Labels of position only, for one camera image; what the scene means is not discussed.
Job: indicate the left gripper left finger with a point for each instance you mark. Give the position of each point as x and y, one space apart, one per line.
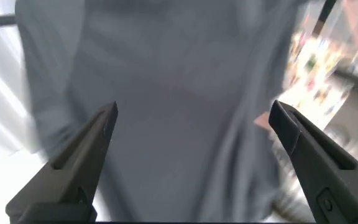
67 180

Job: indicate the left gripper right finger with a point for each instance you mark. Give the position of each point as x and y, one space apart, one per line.
331 180

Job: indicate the cream printed garment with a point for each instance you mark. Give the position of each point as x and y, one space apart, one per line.
315 77

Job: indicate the dark grey garment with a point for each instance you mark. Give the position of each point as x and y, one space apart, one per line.
182 109

